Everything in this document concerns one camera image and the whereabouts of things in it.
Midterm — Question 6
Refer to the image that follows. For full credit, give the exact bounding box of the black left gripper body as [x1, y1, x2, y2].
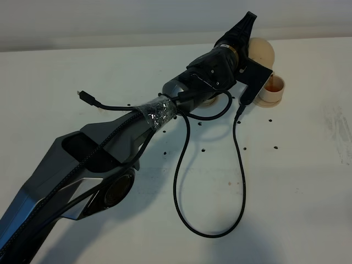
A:
[213, 30, 249, 63]

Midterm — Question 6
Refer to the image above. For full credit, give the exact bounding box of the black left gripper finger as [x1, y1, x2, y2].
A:
[229, 12, 257, 44]

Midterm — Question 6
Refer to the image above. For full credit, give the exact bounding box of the beige teapot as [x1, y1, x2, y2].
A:
[248, 37, 275, 70]

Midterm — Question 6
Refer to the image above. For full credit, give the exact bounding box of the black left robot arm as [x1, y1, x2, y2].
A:
[1, 12, 256, 263]

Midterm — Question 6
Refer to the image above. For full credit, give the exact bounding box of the right beige teacup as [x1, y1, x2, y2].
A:
[259, 75, 285, 103]

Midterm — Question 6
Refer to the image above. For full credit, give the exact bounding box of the right beige saucer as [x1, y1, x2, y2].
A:
[252, 79, 287, 109]

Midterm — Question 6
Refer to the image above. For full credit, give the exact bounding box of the beige saucer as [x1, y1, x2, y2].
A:
[252, 79, 287, 109]
[199, 96, 218, 108]

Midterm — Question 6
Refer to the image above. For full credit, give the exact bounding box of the left beige saucer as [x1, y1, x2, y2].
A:
[199, 96, 218, 108]

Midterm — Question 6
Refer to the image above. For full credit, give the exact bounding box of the clear plastic tape wrap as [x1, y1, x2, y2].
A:
[135, 96, 177, 131]

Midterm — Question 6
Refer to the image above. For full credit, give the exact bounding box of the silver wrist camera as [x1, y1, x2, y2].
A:
[235, 57, 273, 106]

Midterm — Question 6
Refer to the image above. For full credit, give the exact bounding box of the black loose usb cable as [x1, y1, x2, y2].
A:
[76, 89, 233, 122]

